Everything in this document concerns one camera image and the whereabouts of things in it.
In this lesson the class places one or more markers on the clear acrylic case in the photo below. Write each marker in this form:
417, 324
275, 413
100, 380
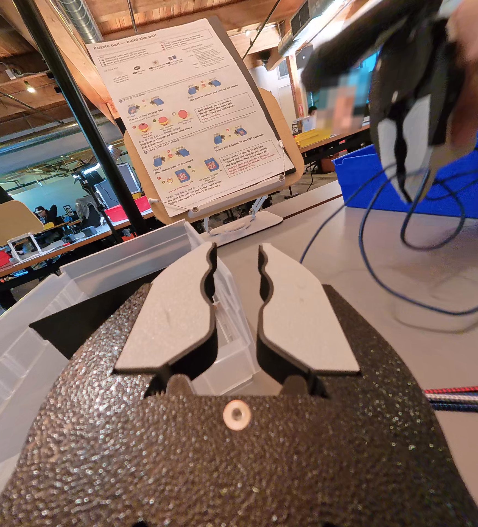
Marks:
24, 247

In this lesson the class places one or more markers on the printed instruction sheet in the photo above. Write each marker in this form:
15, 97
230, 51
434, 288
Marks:
181, 123

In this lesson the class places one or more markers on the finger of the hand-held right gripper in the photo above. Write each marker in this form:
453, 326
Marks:
388, 144
419, 140

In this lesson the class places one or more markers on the silver ribbed air duct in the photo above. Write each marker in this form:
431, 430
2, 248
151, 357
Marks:
80, 18

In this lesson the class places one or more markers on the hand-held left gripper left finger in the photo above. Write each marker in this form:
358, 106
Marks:
169, 321

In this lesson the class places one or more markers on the ceiling spotlight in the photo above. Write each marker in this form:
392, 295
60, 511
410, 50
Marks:
30, 87

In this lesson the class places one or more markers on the yellow plastic bin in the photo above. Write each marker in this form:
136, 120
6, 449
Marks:
313, 138

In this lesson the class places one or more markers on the beige board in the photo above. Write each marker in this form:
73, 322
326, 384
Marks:
8, 222

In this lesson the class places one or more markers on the grey desk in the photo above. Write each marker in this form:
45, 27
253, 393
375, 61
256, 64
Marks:
387, 358

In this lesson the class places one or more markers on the clear plastic bin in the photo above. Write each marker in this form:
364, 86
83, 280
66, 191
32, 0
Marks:
99, 263

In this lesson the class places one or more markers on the instruction sheet on stand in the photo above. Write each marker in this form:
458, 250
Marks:
274, 107

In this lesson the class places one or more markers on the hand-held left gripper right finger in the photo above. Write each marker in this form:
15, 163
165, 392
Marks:
304, 321

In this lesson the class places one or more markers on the black metal pole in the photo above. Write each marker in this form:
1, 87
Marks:
80, 111

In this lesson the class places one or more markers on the wooden table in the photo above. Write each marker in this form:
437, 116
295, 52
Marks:
66, 243

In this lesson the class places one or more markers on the black tripod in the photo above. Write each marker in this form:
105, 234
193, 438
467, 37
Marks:
92, 181

